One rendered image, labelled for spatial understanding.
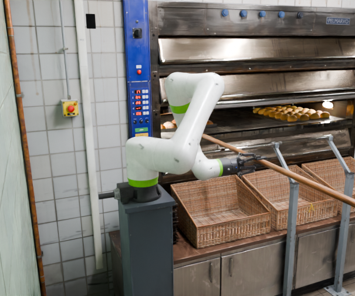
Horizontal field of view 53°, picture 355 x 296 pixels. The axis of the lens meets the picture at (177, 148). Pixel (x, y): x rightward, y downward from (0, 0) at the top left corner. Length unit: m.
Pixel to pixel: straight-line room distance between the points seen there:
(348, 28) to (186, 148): 2.34
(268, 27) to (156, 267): 1.97
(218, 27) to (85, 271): 1.96
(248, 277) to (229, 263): 0.21
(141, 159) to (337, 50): 2.28
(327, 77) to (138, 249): 2.31
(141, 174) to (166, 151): 0.16
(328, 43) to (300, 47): 0.30
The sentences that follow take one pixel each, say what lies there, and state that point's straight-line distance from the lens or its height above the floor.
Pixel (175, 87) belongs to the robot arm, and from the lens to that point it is 1.64.
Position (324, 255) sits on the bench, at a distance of 2.97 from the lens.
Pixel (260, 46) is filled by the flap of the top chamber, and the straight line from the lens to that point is 2.85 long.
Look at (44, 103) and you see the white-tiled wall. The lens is 2.34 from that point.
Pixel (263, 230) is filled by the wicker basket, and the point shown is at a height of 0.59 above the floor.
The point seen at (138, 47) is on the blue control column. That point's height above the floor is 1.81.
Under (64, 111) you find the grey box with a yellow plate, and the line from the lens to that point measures 2.28.
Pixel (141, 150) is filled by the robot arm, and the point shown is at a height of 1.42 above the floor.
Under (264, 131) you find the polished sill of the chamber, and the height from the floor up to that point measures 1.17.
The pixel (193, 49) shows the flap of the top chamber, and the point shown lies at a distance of 2.56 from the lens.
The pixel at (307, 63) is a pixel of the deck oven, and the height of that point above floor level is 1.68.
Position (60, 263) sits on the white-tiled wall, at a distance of 2.70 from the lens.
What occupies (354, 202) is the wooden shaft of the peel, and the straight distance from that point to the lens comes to 1.56.
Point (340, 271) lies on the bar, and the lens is 3.07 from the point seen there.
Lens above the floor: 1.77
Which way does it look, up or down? 15 degrees down
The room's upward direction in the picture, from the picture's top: 1 degrees counter-clockwise
